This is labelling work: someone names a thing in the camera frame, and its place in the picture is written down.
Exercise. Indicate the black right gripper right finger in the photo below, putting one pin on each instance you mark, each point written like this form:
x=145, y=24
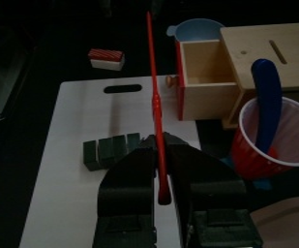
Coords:
x=212, y=200

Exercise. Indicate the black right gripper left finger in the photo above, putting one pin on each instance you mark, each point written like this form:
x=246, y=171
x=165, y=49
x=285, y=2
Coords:
x=128, y=193

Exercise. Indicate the red plastic toy knife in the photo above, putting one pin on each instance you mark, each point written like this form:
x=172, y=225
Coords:
x=157, y=106

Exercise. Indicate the green sushi roll piece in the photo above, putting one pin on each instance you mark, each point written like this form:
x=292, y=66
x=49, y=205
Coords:
x=120, y=145
x=133, y=141
x=106, y=150
x=92, y=156

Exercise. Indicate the pink plastic plate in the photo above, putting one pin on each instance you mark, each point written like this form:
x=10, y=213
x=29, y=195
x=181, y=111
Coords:
x=285, y=223

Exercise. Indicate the white cutting board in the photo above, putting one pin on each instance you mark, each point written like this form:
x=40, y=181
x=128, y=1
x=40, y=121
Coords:
x=78, y=113

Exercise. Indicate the red white nigiri sushi toy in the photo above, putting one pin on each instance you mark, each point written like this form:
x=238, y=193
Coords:
x=108, y=58

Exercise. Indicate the blue flat object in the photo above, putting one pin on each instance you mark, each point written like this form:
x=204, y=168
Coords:
x=264, y=185

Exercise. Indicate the red plastic cup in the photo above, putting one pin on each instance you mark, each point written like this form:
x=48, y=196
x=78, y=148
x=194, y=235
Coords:
x=256, y=161

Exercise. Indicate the light wooden slotted box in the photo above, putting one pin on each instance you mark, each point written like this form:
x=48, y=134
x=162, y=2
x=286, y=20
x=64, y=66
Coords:
x=264, y=48

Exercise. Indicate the light blue plastic cup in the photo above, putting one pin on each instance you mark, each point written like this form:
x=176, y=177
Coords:
x=197, y=30

